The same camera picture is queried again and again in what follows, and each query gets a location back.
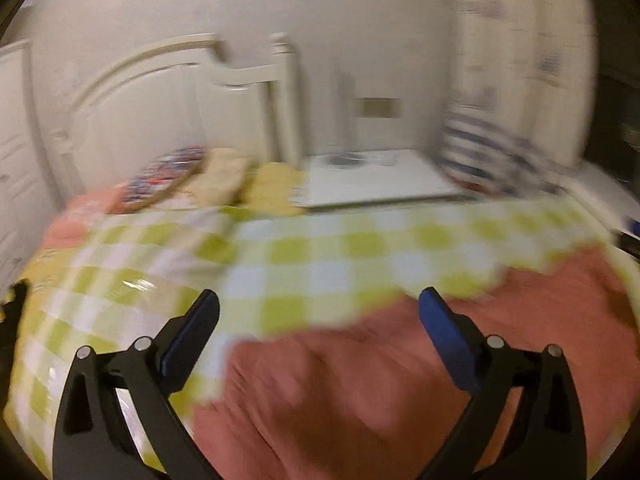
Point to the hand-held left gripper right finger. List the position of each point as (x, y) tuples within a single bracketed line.
[(450, 340)]

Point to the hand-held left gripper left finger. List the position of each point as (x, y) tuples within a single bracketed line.
[(190, 340)]

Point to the red quilted jacket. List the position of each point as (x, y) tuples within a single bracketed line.
[(375, 385)]

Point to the green checkered blanket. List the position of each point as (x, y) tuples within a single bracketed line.
[(310, 260)]

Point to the pink floral bedsheet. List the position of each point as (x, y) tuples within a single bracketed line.
[(80, 215)]

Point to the round patterned cushion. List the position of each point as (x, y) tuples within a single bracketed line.
[(160, 175)]

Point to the pale yellow fluffy pillow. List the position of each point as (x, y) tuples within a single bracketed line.
[(222, 175)]

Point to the white nightstand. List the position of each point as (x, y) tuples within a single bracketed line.
[(380, 182)]

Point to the plain yellow pillow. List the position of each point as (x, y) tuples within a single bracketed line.
[(275, 185)]

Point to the black object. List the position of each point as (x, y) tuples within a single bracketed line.
[(12, 315)]

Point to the white bed headboard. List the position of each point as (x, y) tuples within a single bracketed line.
[(165, 110)]

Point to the white wardrobe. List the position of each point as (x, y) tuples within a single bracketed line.
[(15, 160)]

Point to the printed striped curtain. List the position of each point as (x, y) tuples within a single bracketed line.
[(500, 60)]

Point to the gold wall switch plate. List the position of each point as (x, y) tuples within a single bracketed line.
[(381, 107)]

